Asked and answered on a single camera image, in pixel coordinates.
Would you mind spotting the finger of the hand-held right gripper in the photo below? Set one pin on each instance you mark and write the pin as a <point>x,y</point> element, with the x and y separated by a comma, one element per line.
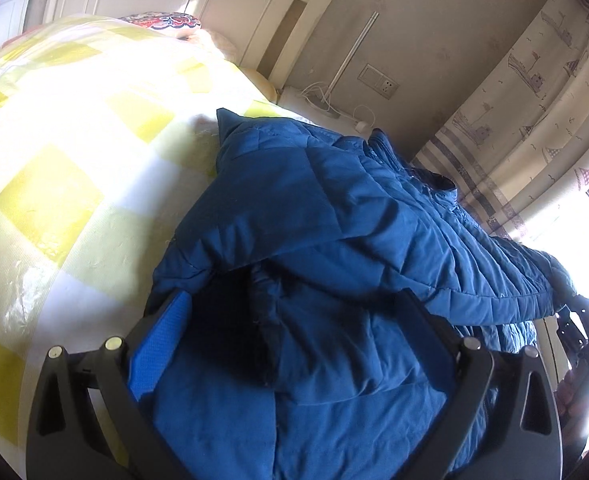
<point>569,332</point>

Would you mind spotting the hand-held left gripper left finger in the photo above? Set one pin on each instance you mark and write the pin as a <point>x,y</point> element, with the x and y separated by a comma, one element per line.
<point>159,340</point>

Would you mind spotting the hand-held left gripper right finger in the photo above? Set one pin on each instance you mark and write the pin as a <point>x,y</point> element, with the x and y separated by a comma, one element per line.
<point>424,322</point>

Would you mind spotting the blue quilted jacket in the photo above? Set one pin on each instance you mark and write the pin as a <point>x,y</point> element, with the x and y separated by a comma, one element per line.
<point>324,210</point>

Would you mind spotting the person's right hand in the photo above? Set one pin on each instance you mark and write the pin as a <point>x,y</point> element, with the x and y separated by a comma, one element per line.
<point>569,395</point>

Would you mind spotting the bright window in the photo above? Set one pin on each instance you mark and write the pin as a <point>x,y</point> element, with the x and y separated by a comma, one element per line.
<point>574,220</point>

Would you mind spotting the yellow checked blanket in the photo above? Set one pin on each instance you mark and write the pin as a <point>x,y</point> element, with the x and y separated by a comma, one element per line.
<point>74,160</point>

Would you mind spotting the white charger plug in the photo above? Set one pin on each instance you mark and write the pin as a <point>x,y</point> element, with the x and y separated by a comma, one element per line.
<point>360,124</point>

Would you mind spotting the printed striped curtain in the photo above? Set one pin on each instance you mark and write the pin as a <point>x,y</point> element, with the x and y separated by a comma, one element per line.
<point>529,110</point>

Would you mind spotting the white nightstand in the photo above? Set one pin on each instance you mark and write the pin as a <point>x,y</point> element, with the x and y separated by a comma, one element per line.
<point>294,100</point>

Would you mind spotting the yellow pillow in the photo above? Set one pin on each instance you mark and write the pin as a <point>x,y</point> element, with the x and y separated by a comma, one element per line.
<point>259,85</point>

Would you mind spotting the patterned pillow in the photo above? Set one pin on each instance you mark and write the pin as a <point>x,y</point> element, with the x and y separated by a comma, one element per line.
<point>169,21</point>

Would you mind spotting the wall socket panel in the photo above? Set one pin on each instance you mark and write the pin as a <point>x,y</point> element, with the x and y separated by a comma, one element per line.
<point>378,81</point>

